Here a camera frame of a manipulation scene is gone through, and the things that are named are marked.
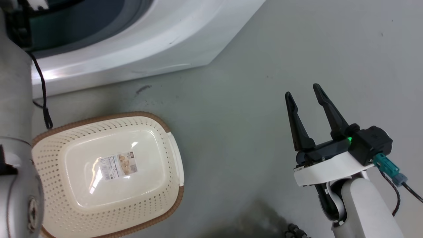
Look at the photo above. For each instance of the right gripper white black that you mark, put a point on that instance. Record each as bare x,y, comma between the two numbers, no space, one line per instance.
330,165

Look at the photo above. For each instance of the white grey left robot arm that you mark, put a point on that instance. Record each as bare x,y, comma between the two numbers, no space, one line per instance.
15,132

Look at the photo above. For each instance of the white washing machine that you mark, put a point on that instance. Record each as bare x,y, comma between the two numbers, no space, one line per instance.
138,43

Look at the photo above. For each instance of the cream perforated laundry basket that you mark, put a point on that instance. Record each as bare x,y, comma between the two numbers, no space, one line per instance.
109,172

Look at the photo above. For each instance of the paper label sticker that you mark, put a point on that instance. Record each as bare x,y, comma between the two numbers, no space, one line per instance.
118,165

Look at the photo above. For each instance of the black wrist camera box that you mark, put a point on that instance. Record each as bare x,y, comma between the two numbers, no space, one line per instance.
370,143

